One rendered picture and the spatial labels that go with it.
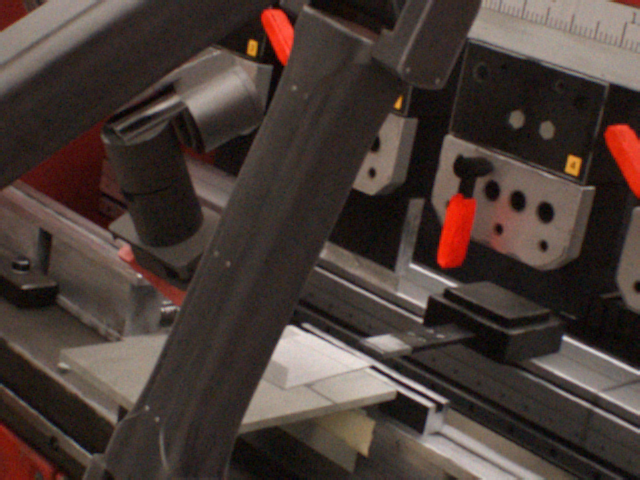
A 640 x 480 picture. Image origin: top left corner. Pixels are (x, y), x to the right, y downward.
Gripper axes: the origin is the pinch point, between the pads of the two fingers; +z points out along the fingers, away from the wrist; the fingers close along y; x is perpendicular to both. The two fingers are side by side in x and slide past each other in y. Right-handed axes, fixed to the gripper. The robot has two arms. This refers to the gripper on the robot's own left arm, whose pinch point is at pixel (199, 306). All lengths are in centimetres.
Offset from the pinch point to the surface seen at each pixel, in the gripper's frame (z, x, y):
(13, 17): 9, -32, 85
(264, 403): 8.0, 0.7, -6.4
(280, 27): -12.9, -23.1, 9.5
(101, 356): 3.6, 7.7, 6.9
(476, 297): 24.6, -32.6, 0.1
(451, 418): 205, -128, 121
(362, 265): 9.0, -18.3, 0.0
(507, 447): 206, -129, 101
